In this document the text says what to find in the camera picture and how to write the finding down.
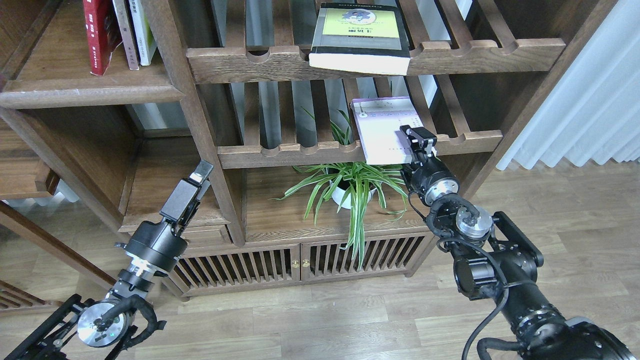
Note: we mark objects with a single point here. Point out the white pleated curtain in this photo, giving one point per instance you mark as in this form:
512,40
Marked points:
593,113

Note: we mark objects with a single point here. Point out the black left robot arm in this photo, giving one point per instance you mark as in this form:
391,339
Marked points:
124,318

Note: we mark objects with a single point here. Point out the red rescue guide book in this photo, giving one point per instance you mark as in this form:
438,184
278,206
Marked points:
103,33

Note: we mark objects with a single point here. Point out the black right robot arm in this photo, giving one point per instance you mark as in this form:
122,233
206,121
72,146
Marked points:
493,259

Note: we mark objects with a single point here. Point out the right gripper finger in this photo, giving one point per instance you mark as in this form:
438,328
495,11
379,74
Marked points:
419,137

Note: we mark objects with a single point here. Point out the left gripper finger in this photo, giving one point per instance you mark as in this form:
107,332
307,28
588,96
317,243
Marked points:
201,173

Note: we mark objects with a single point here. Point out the green spider plant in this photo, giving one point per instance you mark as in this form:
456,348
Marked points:
363,178

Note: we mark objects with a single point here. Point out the white green upright book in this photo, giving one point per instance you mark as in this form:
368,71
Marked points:
144,37

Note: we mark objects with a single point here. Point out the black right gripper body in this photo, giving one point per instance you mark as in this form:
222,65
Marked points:
427,175

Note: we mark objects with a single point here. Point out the pale lilac white book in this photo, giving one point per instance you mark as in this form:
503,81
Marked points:
378,121

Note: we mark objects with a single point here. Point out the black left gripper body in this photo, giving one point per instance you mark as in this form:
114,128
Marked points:
154,247

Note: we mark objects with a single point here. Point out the white plant pot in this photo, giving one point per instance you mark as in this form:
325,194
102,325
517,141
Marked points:
342,196

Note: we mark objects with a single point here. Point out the yellow and black thick book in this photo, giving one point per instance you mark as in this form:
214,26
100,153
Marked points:
361,38

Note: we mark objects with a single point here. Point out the dark wooden bookshelf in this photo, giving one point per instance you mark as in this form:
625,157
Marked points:
241,94

